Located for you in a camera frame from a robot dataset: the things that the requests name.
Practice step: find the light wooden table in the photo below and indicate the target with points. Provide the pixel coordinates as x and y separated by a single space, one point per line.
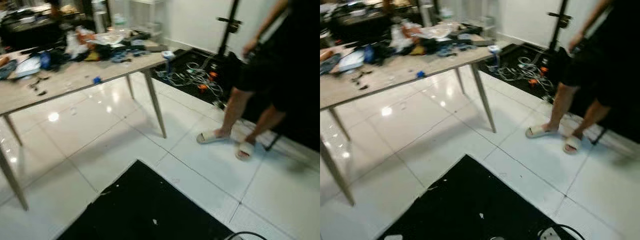
75 80
400 75

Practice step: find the clear plastic wrap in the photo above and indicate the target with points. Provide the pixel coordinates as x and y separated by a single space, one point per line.
107 37
437 31

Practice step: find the white power strip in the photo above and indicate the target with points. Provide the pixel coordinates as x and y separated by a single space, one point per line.
550 234

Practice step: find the white and blue device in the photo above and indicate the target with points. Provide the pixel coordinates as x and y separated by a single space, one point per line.
167 55
494 49

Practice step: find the small blue object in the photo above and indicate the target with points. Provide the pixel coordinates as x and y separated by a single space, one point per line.
96 80
420 74

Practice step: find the blue bottle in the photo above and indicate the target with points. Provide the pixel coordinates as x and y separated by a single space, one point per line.
369 53
45 60

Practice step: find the person in black clothes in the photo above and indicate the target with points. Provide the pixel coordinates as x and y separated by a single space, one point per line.
280 60
610 60

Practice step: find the white slipper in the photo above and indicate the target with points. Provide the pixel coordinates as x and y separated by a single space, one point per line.
245 150
212 136
572 144
539 131

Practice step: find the large black floor mat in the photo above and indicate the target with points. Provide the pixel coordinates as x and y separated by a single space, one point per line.
140 210
470 200

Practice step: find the black tripod stand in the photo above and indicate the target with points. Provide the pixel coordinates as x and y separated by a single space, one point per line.
230 30
561 25

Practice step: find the white flat sheet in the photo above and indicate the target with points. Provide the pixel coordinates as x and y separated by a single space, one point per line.
27 67
351 61

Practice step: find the dark cluttered desk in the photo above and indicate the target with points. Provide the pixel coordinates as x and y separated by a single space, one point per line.
40 27
365 22

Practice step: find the small orange object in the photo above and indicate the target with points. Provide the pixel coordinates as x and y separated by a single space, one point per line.
202 86
534 81

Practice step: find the white plastic bag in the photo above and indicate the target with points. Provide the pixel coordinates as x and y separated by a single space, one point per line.
400 37
75 45

